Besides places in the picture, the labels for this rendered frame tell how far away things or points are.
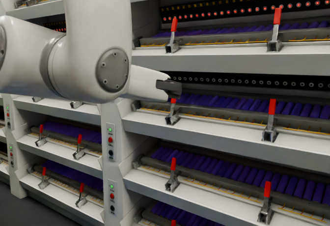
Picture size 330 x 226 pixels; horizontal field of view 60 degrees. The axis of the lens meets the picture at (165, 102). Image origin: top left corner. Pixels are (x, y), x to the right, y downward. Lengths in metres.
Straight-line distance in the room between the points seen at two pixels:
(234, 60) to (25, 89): 0.46
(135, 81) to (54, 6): 0.78
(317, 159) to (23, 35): 0.56
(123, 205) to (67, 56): 0.76
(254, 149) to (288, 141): 0.07
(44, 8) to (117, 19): 0.92
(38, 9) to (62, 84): 0.96
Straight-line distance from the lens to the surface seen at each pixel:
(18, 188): 1.60
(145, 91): 0.43
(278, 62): 0.64
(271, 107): 0.67
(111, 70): 0.29
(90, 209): 1.18
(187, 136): 0.76
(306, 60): 0.63
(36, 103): 1.30
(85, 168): 1.10
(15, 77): 0.33
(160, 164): 0.92
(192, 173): 0.85
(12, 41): 0.33
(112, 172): 0.99
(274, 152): 0.67
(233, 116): 0.75
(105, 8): 0.29
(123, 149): 0.93
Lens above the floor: 0.67
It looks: 9 degrees down
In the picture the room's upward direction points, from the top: straight up
